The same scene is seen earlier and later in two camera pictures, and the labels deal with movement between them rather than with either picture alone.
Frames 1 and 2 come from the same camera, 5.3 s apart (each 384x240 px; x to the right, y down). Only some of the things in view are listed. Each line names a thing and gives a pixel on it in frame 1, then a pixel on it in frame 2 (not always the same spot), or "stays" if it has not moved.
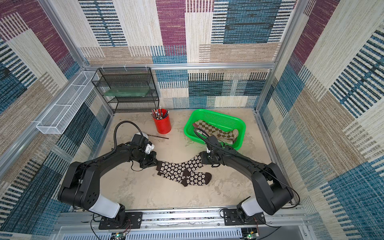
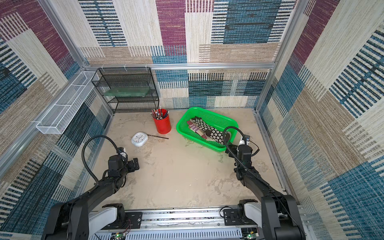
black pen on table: [157, 136] stays
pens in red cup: [158, 115] stays
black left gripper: [153, 162] → [132, 168]
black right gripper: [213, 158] → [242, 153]
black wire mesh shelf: [127, 89] stays
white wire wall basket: [63, 111] stays
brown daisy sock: [195, 163] → [217, 135]
